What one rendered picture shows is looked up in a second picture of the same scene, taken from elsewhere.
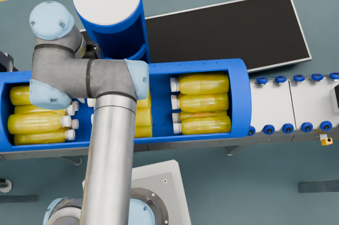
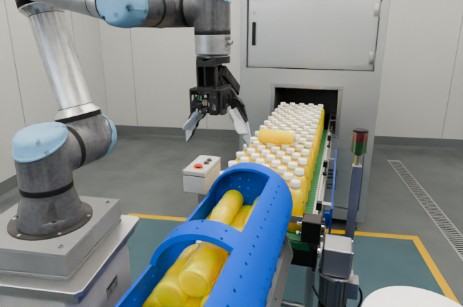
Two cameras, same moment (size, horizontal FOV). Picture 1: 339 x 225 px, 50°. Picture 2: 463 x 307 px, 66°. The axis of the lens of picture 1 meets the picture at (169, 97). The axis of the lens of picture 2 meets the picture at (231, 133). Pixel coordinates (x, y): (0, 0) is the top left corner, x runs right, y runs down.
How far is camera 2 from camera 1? 1.05 m
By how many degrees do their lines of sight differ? 79
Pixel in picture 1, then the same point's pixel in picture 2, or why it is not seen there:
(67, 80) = not seen: outside the picture
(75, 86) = not seen: outside the picture
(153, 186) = (68, 237)
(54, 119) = (218, 213)
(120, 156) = not seen: outside the picture
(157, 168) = (89, 270)
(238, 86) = not seen: outside the picture
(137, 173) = (103, 252)
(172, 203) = (29, 246)
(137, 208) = (44, 135)
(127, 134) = not seen: outside the picture
